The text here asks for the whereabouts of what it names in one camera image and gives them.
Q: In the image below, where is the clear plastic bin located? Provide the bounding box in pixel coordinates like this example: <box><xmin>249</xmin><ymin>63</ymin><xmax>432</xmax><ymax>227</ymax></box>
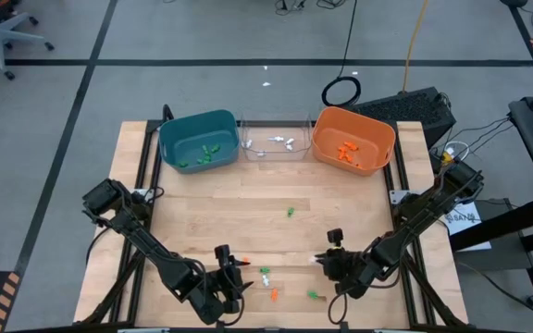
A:
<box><xmin>239</xmin><ymin>110</ymin><xmax>314</xmax><ymax>163</ymax></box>

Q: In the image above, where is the black computer tower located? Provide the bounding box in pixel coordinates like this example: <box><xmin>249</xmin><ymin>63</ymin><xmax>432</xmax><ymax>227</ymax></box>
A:
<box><xmin>348</xmin><ymin>86</ymin><xmax>457</xmax><ymax>150</ymax></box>

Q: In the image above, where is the teal plastic bin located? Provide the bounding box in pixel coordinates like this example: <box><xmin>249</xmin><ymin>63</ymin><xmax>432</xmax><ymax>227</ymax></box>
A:
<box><xmin>158</xmin><ymin>108</ymin><xmax>242</xmax><ymax>176</ymax></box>

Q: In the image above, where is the black hanging cable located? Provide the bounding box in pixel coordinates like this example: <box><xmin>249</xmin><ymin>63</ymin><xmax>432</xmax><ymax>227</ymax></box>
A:
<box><xmin>320</xmin><ymin>0</ymin><xmax>363</xmax><ymax>108</ymax></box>

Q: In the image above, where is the yellow hanging cable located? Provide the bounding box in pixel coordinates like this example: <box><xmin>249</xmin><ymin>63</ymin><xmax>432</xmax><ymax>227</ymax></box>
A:
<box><xmin>402</xmin><ymin>0</ymin><xmax>430</xmax><ymax>93</ymax></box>

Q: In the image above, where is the black floor cable bundle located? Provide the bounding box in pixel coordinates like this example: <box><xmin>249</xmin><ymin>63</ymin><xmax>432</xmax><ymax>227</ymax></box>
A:
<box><xmin>274</xmin><ymin>0</ymin><xmax>341</xmax><ymax>11</ymax></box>

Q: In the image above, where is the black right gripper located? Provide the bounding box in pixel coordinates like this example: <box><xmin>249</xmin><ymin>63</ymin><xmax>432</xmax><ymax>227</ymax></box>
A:
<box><xmin>315</xmin><ymin>228</ymin><xmax>374</xmax><ymax>300</ymax></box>

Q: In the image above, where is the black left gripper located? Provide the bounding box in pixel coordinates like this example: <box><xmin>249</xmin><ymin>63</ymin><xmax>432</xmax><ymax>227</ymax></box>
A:
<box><xmin>192</xmin><ymin>245</ymin><xmax>254</xmax><ymax>325</ymax></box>

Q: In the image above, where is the orange plastic bin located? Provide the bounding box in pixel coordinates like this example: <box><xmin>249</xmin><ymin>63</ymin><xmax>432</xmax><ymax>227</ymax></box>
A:
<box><xmin>311</xmin><ymin>105</ymin><xmax>397</xmax><ymax>178</ymax></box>

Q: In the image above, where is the black desk leg frame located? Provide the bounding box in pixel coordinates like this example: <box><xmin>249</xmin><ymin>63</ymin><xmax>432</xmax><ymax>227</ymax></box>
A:
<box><xmin>449</xmin><ymin>193</ymin><xmax>533</xmax><ymax>310</ymax></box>

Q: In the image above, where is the white printed paper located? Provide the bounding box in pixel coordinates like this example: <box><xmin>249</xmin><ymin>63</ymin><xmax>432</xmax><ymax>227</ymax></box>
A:
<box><xmin>441</xmin><ymin>197</ymin><xmax>493</xmax><ymax>253</ymax></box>

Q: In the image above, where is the grey office chair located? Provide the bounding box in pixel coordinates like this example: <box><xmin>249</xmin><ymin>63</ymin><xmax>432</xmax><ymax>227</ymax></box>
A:
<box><xmin>0</xmin><ymin>0</ymin><xmax>56</xmax><ymax>81</ymax></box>

